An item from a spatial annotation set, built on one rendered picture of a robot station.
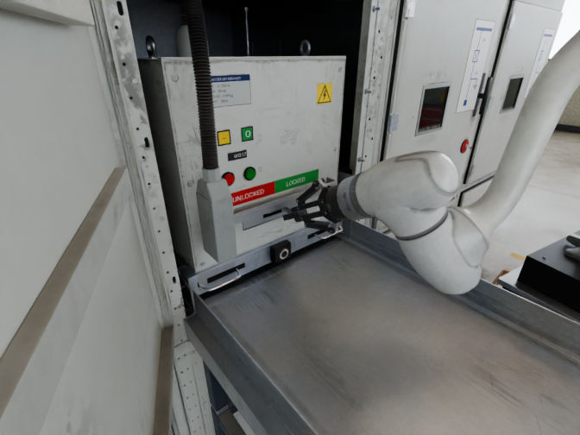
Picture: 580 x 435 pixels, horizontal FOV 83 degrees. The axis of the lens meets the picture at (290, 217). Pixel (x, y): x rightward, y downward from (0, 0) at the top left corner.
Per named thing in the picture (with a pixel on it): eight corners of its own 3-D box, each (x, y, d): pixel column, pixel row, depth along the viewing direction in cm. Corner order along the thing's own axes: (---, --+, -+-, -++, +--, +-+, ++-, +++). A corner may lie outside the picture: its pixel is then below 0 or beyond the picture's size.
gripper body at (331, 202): (331, 184, 65) (304, 193, 72) (344, 224, 65) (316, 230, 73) (356, 175, 69) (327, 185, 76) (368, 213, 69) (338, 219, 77)
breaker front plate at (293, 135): (336, 220, 107) (348, 59, 85) (198, 279, 79) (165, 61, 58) (333, 219, 108) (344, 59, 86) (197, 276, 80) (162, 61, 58)
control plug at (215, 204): (238, 256, 71) (231, 181, 63) (218, 264, 68) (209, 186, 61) (221, 242, 77) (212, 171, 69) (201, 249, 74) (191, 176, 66)
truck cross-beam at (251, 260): (341, 230, 110) (343, 214, 107) (191, 299, 79) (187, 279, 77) (330, 224, 114) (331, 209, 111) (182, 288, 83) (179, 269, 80)
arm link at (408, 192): (343, 187, 58) (380, 243, 61) (419, 163, 45) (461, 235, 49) (371, 156, 64) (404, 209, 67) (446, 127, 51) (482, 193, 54)
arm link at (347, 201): (363, 223, 60) (341, 227, 65) (393, 210, 65) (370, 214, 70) (348, 176, 59) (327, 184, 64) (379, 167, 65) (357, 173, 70)
